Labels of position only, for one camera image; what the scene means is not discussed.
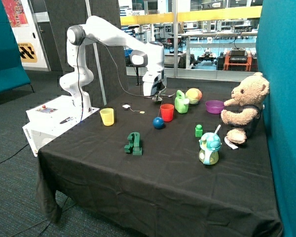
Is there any yellow plastic cup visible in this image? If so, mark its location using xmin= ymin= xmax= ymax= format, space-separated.
xmin=100 ymin=108 xmax=114 ymax=126

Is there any orange mobile robot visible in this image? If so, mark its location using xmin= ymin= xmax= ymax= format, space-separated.
xmin=223 ymin=48 xmax=252 ymax=72

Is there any brown teddy bear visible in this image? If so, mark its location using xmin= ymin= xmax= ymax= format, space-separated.
xmin=221 ymin=72 xmax=269 ymax=144

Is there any green toy watering can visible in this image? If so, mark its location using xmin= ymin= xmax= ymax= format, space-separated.
xmin=175 ymin=90 xmax=189 ymax=114

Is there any orange green plush ball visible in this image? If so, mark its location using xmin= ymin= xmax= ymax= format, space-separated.
xmin=185 ymin=88 xmax=202 ymax=105

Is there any small green toy block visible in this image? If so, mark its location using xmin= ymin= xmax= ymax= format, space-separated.
xmin=195 ymin=124 xmax=203 ymax=137

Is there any green wooden block figure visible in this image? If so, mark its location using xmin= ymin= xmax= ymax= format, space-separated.
xmin=124 ymin=132 xmax=143 ymax=156

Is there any teal partition wall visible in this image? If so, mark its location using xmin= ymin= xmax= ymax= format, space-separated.
xmin=257 ymin=0 xmax=296 ymax=237

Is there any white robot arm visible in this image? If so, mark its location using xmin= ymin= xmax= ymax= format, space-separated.
xmin=60 ymin=16 xmax=167 ymax=112

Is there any turquoise toddler sippy bottle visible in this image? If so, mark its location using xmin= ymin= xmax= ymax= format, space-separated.
xmin=199 ymin=124 xmax=222 ymax=165

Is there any red plastic cup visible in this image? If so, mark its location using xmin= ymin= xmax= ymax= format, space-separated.
xmin=160 ymin=104 xmax=174 ymax=122

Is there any purple plastic bowl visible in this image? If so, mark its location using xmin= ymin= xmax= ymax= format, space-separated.
xmin=205 ymin=100 xmax=224 ymax=114

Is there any tea bag with orange tag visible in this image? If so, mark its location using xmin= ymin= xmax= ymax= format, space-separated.
xmin=153 ymin=96 xmax=162 ymax=117

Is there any teal sofa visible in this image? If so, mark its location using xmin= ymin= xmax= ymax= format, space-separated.
xmin=0 ymin=1 xmax=31 ymax=93

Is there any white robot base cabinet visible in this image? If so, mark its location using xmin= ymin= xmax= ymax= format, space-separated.
xmin=23 ymin=95 xmax=99 ymax=157

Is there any blue ball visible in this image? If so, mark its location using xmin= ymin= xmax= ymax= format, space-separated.
xmin=152 ymin=117 xmax=165 ymax=129

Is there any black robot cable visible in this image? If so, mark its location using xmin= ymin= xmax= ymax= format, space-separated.
xmin=59 ymin=37 xmax=148 ymax=124

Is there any tea bag with yellow tag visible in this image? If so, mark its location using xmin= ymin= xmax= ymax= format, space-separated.
xmin=122 ymin=104 xmax=145 ymax=114

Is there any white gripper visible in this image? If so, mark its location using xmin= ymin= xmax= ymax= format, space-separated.
xmin=143 ymin=73 xmax=167 ymax=101

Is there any black tablecloth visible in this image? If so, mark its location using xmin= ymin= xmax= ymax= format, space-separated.
xmin=36 ymin=85 xmax=283 ymax=237

